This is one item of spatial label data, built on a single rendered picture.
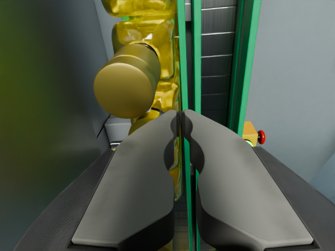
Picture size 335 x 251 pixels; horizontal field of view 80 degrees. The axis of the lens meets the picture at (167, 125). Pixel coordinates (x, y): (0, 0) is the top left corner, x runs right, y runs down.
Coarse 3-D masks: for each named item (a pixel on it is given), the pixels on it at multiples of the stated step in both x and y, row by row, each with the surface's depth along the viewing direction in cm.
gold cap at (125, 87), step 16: (128, 48) 13; (144, 48) 13; (112, 64) 10; (128, 64) 10; (144, 64) 11; (160, 64) 14; (96, 80) 11; (112, 80) 11; (128, 80) 11; (144, 80) 11; (96, 96) 11; (112, 96) 11; (128, 96) 11; (144, 96) 11; (112, 112) 12; (128, 112) 12; (144, 112) 12
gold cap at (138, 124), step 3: (138, 120) 17; (141, 120) 17; (144, 120) 17; (147, 120) 17; (150, 120) 17; (135, 123) 17; (138, 123) 16; (141, 123) 16; (144, 123) 16; (132, 126) 17; (135, 126) 16; (138, 126) 16; (132, 129) 16; (135, 129) 16; (129, 132) 17; (132, 132) 16
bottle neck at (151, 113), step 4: (152, 108) 19; (156, 108) 19; (148, 112) 18; (152, 112) 18; (156, 112) 19; (160, 112) 19; (140, 116) 18; (144, 116) 18; (148, 116) 18; (152, 116) 18; (156, 116) 18
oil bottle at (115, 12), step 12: (108, 0) 15; (120, 0) 15; (132, 0) 15; (144, 0) 15; (156, 0) 15; (168, 0) 16; (108, 12) 17; (120, 12) 16; (132, 12) 16; (144, 12) 16; (156, 12) 16
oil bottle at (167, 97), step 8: (176, 48) 35; (176, 56) 30; (176, 64) 26; (176, 72) 24; (176, 80) 21; (160, 88) 20; (168, 88) 20; (176, 88) 20; (160, 96) 19; (168, 96) 19; (176, 96) 20; (160, 104) 19; (168, 104) 19; (176, 104) 20; (136, 120) 20
